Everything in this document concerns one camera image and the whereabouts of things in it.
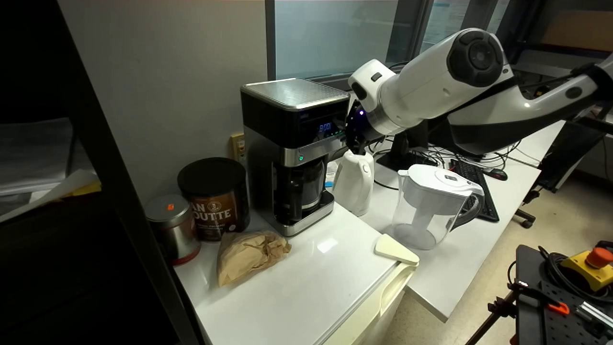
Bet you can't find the black orange clamp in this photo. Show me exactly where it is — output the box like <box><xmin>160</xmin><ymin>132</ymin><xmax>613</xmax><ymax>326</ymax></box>
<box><xmin>484</xmin><ymin>282</ymin><xmax>613</xmax><ymax>332</ymax></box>

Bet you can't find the brown paper filter bag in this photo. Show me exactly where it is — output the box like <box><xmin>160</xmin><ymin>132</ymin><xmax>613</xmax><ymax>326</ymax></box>
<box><xmin>216</xmin><ymin>230</ymin><xmax>290</xmax><ymax>287</ymax></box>

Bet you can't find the white water filter pitcher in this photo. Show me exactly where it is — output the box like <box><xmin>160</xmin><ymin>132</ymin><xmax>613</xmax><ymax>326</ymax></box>
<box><xmin>388</xmin><ymin>165</ymin><xmax>484</xmax><ymax>251</ymax></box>

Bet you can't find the white electric kettle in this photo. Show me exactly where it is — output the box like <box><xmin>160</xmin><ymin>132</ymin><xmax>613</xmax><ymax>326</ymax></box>
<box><xmin>332</xmin><ymin>151</ymin><xmax>373</xmax><ymax>217</ymax></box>

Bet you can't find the black keyboard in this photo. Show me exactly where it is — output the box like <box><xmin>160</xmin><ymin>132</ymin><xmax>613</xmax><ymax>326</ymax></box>
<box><xmin>447</xmin><ymin>159</ymin><xmax>501</xmax><ymax>224</ymax></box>

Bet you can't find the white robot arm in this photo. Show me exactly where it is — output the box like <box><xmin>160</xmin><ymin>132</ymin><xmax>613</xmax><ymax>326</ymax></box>
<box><xmin>344</xmin><ymin>27</ymin><xmax>613</xmax><ymax>155</ymax></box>

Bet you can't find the yellow red emergency stop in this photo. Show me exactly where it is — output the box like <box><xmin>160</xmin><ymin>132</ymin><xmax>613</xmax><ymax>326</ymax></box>
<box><xmin>560</xmin><ymin>245</ymin><xmax>613</xmax><ymax>291</ymax></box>

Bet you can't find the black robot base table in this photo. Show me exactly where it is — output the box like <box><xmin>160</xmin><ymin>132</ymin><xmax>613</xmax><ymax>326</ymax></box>
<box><xmin>512</xmin><ymin>245</ymin><xmax>613</xmax><ymax>345</ymax></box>

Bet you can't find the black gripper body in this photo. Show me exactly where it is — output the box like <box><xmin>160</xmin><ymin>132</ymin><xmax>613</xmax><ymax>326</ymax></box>
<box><xmin>342</xmin><ymin>102</ymin><xmax>369</xmax><ymax>153</ymax></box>

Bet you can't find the black silver coffeemaker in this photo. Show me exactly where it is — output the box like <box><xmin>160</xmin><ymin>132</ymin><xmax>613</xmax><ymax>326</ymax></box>
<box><xmin>240</xmin><ymin>79</ymin><xmax>348</xmax><ymax>238</ymax></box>

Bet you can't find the glass coffee carafe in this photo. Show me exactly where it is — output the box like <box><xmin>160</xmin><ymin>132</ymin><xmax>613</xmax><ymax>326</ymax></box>
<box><xmin>273</xmin><ymin>159</ymin><xmax>323</xmax><ymax>218</ymax></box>

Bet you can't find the dark coffee can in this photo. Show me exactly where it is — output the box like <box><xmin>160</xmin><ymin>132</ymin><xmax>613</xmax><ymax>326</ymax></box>
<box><xmin>175</xmin><ymin>157</ymin><xmax>248</xmax><ymax>241</ymax></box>

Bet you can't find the silver metal canister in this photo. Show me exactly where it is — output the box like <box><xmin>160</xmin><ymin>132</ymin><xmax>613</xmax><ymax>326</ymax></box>
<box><xmin>145</xmin><ymin>194</ymin><xmax>198</xmax><ymax>266</ymax></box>

